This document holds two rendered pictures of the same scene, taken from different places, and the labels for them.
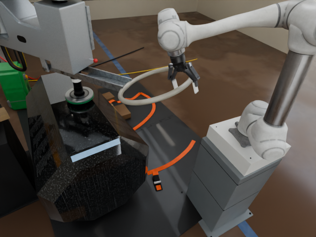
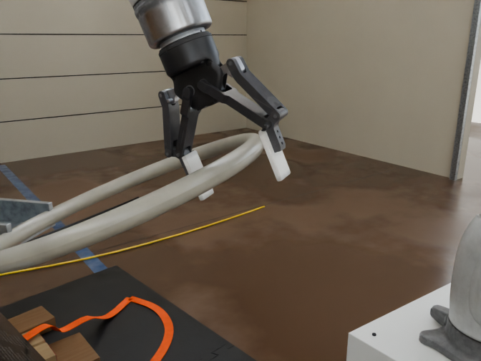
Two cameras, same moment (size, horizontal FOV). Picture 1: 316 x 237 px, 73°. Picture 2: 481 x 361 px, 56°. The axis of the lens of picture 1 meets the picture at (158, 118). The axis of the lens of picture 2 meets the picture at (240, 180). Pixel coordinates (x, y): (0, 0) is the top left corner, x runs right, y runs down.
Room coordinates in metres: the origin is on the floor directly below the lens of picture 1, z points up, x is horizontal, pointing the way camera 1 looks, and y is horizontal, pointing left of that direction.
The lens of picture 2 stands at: (0.40, -0.07, 1.46)
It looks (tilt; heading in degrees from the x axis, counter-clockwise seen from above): 17 degrees down; 354
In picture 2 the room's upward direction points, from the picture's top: straight up
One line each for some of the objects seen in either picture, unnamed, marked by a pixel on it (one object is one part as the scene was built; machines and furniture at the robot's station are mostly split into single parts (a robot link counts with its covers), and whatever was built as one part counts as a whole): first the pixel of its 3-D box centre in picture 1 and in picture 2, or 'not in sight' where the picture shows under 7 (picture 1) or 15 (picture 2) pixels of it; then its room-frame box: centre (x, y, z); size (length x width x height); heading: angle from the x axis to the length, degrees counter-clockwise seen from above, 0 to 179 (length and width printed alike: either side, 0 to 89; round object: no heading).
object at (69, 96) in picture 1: (79, 94); not in sight; (1.39, 0.64, 0.90); 0.21 x 0.21 x 0.01
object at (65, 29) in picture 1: (58, 35); not in sight; (1.42, 0.72, 1.35); 0.36 x 0.22 x 0.45; 68
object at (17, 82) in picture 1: (11, 75); not in sight; (2.33, 1.90, 0.43); 0.35 x 0.35 x 0.87; 22
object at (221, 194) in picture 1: (225, 179); not in sight; (1.05, -0.61, 0.40); 0.50 x 0.50 x 0.80; 31
